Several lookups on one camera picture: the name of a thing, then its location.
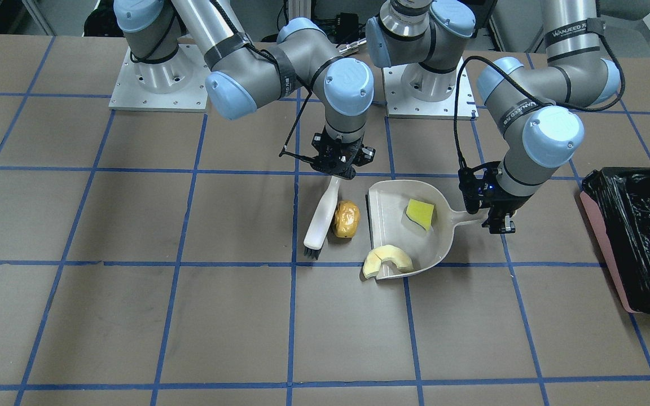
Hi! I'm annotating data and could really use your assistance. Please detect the yellow sponge piece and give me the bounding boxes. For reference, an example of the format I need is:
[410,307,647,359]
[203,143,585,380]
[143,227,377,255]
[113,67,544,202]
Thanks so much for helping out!
[406,198,435,231]

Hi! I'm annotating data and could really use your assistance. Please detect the beige hand brush black bristles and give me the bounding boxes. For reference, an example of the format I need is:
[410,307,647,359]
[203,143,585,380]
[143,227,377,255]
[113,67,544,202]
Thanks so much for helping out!
[304,176,341,259]

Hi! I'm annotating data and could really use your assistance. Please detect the curved pale squash slice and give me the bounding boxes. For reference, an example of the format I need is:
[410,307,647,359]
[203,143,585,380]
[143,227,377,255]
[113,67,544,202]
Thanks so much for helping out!
[362,245,414,279]

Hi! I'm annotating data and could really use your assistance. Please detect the silver cable connector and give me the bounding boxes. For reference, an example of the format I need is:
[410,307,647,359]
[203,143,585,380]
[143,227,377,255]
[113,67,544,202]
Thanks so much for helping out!
[336,38,368,57]

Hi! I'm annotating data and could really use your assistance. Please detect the beige plastic dustpan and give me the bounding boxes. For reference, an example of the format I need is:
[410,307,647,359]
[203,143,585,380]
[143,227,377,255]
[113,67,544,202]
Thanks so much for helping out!
[368,180,488,280]

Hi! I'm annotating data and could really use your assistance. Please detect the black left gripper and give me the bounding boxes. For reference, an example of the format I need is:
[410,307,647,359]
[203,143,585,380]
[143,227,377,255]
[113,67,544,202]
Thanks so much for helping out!
[458,161,516,234]

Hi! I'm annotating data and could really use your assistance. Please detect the pink bin with black bag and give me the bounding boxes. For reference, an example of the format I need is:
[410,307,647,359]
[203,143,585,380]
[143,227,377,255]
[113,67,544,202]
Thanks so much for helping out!
[580,167,650,315]

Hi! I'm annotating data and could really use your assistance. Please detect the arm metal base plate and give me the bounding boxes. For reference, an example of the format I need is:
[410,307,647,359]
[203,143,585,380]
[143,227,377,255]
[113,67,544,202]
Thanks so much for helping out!
[109,44,210,113]
[381,58,479,120]

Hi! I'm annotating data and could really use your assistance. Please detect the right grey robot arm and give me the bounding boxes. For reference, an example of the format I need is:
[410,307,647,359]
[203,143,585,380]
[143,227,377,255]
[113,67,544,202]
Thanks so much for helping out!
[110,1,376,179]

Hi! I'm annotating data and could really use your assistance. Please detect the golden brown potato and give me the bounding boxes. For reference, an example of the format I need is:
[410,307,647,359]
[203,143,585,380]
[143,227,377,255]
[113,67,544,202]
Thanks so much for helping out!
[332,200,361,239]

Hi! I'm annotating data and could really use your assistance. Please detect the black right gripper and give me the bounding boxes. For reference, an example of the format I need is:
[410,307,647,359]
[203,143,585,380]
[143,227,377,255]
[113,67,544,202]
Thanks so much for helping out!
[309,132,376,180]

